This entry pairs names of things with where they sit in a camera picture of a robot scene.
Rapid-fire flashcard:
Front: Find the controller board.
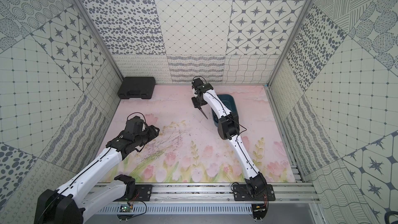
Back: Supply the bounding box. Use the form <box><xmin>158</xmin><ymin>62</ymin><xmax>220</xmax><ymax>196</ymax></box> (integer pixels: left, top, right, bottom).
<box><xmin>117</xmin><ymin>205</ymin><xmax>134</xmax><ymax>222</ymax></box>
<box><xmin>251</xmin><ymin>204</ymin><xmax>268</xmax><ymax>222</ymax></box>

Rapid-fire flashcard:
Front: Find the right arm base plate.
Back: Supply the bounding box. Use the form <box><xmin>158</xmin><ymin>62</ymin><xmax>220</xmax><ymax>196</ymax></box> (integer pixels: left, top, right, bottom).
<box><xmin>230</xmin><ymin>183</ymin><xmax>276</xmax><ymax>202</ymax></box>

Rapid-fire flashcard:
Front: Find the teal plastic storage box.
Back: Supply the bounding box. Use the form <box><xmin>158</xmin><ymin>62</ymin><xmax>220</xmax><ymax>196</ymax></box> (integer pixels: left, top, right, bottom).
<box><xmin>211</xmin><ymin>94</ymin><xmax>238</xmax><ymax>127</ymax></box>

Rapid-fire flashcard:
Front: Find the black plastic tool case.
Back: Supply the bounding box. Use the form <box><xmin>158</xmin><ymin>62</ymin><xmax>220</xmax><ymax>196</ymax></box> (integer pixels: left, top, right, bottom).
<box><xmin>117</xmin><ymin>77</ymin><xmax>156</xmax><ymax>100</ymax></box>

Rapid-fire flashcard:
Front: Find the white slotted cable duct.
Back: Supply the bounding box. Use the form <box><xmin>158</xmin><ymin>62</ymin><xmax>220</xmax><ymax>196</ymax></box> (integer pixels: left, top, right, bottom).
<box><xmin>97</xmin><ymin>203</ymin><xmax>252</xmax><ymax>215</ymax></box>

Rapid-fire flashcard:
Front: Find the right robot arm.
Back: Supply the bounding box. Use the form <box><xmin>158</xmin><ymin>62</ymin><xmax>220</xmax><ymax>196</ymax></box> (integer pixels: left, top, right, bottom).
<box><xmin>191</xmin><ymin>76</ymin><xmax>268</xmax><ymax>198</ymax></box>

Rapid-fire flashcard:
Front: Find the left controller board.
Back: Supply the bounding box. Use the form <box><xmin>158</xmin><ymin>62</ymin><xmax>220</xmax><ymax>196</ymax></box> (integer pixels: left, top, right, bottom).
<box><xmin>117</xmin><ymin>205</ymin><xmax>134</xmax><ymax>222</ymax></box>

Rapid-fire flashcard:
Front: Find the aluminium rail frame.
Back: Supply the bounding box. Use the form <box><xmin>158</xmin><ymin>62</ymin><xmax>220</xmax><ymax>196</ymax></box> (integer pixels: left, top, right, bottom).
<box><xmin>93</xmin><ymin>181</ymin><xmax>321</xmax><ymax>205</ymax></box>

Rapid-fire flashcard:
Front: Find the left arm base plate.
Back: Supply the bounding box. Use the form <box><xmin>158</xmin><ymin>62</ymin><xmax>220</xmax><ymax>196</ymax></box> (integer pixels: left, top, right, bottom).
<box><xmin>114</xmin><ymin>184</ymin><xmax>153</xmax><ymax>202</ymax></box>

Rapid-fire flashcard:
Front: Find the right controller board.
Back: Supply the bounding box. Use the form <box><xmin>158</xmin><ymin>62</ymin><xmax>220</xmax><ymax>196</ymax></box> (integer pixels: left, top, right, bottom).
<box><xmin>251</xmin><ymin>204</ymin><xmax>268</xmax><ymax>222</ymax></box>

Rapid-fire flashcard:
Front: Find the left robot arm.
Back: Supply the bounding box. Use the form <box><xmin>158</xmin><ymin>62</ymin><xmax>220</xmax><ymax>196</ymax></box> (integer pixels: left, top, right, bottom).
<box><xmin>34</xmin><ymin>113</ymin><xmax>160</xmax><ymax>224</ymax></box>

